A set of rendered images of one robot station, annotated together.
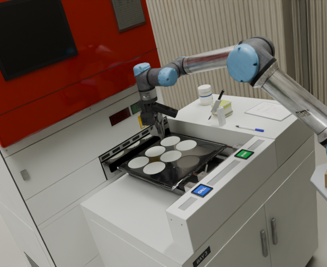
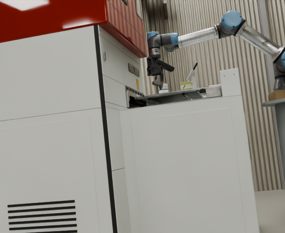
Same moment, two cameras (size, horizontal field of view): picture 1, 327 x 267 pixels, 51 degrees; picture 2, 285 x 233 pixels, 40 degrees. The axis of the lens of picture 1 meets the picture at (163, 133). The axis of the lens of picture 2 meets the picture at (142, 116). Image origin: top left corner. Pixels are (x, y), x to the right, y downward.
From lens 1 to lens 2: 1.93 m
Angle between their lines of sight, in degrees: 47
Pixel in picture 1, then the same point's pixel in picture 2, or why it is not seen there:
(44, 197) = (108, 83)
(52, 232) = (110, 116)
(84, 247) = (119, 150)
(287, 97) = (257, 34)
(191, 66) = (183, 39)
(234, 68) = (228, 20)
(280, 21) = not seen: hidden behind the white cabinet
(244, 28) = not seen: hidden behind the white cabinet
